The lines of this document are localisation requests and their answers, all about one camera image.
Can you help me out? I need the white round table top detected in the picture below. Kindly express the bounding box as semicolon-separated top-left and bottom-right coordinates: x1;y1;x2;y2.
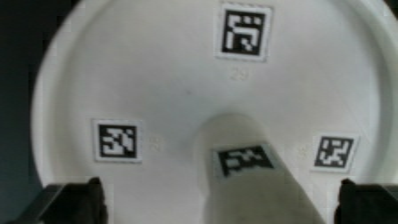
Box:
31;0;398;224

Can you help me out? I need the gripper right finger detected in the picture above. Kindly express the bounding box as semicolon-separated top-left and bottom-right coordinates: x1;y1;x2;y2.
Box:
335;179;398;224

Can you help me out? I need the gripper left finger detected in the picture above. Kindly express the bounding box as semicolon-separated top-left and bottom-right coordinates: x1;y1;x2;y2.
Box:
13;176;108;224

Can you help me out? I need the white cylindrical table leg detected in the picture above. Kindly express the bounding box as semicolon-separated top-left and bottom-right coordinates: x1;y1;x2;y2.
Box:
193;114;324;224

